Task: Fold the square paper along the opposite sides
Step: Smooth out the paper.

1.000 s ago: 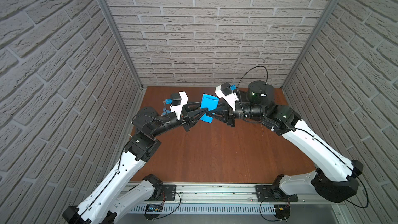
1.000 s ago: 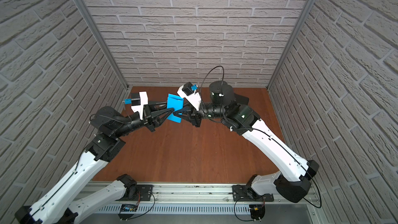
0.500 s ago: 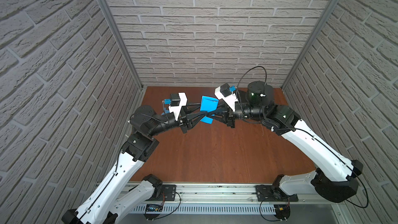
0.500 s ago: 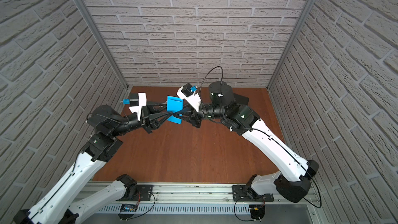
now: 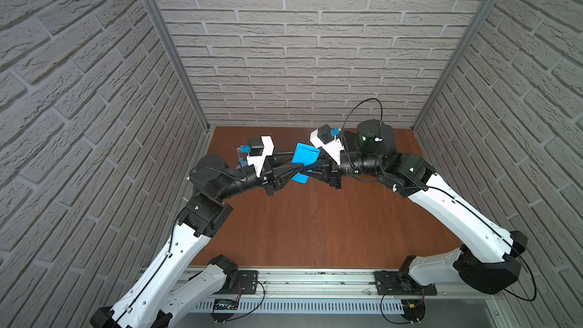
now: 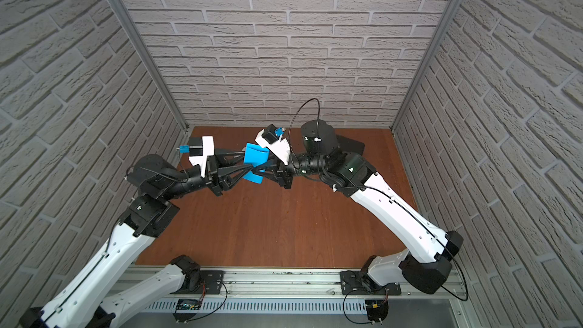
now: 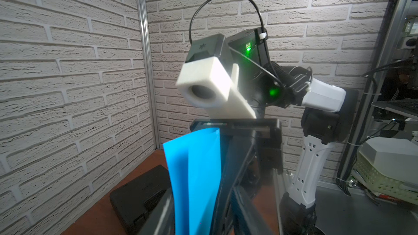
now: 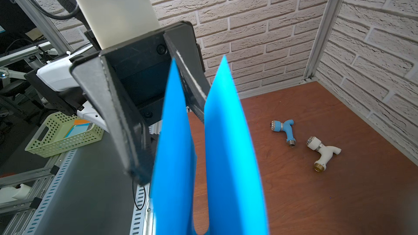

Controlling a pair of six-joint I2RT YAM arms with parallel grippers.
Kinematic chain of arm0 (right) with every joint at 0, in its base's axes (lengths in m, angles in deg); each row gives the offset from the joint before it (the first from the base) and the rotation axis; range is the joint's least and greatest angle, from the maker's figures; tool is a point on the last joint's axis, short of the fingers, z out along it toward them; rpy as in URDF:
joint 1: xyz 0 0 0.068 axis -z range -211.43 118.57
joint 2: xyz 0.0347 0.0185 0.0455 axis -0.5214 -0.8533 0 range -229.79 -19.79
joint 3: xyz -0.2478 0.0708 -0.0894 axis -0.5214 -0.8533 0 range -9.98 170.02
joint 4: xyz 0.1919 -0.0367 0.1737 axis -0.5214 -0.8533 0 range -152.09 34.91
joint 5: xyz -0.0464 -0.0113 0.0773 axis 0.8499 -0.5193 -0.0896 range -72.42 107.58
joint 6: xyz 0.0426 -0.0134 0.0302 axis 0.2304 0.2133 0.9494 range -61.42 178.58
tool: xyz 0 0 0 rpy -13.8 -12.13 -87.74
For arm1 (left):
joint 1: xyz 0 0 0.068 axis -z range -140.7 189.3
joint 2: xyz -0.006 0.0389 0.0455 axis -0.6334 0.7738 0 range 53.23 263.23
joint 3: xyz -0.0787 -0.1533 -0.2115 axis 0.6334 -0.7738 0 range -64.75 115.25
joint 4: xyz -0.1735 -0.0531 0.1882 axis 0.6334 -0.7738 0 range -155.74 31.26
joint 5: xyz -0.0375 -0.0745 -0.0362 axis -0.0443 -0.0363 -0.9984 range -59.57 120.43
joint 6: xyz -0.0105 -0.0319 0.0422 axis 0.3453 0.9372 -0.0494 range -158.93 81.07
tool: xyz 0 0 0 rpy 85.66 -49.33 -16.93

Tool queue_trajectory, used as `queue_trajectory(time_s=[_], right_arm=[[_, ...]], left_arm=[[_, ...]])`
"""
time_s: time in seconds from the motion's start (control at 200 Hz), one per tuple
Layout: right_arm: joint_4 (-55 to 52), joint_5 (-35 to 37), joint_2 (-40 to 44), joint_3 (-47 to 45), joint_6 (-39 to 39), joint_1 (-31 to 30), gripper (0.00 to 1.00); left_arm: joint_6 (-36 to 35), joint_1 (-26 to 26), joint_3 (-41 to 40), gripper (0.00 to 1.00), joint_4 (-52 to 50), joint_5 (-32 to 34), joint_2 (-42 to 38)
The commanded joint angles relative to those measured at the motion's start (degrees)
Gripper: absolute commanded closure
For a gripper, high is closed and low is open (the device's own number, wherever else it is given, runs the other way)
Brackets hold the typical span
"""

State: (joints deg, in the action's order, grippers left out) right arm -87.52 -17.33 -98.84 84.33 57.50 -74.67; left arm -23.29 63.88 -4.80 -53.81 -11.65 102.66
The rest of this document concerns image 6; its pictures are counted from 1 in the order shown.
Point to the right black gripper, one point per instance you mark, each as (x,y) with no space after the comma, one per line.
(285,169)

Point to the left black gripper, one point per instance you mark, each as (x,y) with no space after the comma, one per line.
(214,175)

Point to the blue square paper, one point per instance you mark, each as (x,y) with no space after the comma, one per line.
(255,155)

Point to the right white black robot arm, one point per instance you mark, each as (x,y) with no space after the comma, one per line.
(337,161)

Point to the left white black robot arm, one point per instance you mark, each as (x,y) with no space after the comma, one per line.
(84,301)

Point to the black plastic case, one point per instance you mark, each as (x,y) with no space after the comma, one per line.
(349,145)

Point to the left small circuit board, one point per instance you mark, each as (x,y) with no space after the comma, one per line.
(189,305)

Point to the right small connector board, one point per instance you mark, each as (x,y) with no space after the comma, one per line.
(376,310)

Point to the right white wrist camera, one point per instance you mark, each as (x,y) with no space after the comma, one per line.
(272,138)

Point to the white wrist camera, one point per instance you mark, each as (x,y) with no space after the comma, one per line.
(272,138)
(198,151)

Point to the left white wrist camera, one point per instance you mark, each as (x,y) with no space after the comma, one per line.
(198,151)

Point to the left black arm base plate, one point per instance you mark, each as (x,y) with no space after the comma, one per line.
(205,281)

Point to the aluminium front rail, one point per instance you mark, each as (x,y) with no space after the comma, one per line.
(254,282)

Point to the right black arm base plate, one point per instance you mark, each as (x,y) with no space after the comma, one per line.
(356,282)

